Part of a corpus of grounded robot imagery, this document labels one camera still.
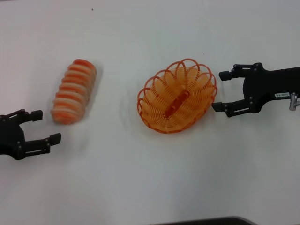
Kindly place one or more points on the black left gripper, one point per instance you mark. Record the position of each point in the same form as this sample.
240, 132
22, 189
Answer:
10, 138

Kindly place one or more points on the silver plug on right gripper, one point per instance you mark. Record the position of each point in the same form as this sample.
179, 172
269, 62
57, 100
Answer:
293, 103

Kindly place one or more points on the orange striped bread loaf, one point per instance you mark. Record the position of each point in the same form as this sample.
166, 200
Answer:
75, 91

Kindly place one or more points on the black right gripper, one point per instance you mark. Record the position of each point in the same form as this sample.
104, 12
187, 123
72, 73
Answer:
264, 86

